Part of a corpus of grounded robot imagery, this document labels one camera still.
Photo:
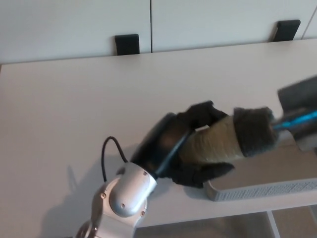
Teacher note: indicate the white desk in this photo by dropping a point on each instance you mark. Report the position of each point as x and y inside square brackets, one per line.
[74, 99]

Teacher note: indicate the white cabinet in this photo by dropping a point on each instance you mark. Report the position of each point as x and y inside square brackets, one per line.
[74, 24]

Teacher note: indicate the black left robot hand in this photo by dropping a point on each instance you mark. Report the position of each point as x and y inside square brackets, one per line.
[158, 146]

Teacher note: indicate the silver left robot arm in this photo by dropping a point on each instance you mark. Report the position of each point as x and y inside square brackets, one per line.
[126, 193]

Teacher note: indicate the grey perforated container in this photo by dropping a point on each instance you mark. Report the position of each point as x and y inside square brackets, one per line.
[260, 191]

